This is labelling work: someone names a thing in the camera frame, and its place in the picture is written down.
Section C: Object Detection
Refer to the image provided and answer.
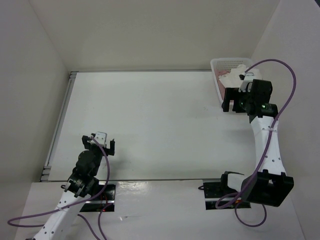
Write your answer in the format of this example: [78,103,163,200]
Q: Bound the white plastic basket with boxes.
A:
[210,57,253,104]

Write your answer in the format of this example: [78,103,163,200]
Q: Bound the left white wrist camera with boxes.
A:
[90,131,107,147]

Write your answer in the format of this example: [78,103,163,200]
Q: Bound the white skirt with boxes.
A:
[220,64,248,88]

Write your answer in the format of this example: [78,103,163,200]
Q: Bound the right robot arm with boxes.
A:
[219,79,294,207]

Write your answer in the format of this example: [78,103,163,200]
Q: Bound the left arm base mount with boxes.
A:
[80,182,116,213]

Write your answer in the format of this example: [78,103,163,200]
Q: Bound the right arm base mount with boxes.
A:
[198,180,251,210]

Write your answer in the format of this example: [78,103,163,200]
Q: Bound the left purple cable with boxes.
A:
[7,138,116,240]

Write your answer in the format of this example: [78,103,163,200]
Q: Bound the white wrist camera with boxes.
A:
[238,72,255,93]
[90,131,107,147]

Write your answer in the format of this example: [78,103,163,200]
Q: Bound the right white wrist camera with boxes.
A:
[238,72,255,93]

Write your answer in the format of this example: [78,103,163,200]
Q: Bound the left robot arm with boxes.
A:
[33,131,115,240]

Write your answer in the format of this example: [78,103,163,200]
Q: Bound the pink skirt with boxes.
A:
[213,69,238,103]

